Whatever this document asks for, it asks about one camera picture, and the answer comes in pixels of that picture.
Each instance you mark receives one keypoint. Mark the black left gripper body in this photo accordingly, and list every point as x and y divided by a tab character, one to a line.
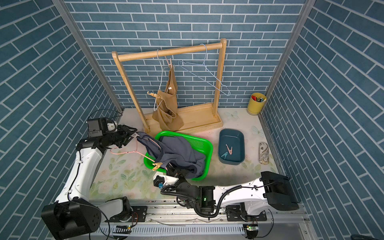
121	135

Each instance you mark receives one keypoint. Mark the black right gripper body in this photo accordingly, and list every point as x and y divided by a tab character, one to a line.
182	174

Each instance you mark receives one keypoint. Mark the yellow clothespin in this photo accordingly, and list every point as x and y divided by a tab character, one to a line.
156	166

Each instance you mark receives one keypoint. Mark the dark grey tank top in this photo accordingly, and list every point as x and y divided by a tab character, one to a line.
175	150

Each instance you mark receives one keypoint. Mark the pink wire hanger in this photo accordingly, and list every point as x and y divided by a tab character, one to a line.
135	151

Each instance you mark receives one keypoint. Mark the pink clothespin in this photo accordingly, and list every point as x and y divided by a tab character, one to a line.
229	149

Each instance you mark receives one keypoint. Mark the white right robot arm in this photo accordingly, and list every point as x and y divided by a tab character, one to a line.
271	190

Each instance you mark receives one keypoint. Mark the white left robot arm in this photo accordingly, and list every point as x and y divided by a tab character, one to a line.
72	214

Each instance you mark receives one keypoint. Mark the tan tank top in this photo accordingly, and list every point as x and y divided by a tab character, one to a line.
167	112

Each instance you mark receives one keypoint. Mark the green plastic basket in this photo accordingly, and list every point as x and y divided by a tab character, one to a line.
199	144

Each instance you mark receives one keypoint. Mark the wooden clothes rack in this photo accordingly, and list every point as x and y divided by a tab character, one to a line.
199	74

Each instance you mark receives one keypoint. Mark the dark teal plastic tray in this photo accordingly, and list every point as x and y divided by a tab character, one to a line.
235	139

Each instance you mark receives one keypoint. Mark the beige clothespin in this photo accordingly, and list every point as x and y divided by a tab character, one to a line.
169	62

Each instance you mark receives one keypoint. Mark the yellow pen cup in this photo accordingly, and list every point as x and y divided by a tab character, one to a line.
256	103

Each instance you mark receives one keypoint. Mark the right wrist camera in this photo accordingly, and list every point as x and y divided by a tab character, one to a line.
161	181

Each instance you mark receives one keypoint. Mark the tan clothespin on strap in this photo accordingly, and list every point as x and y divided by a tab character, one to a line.
153	95

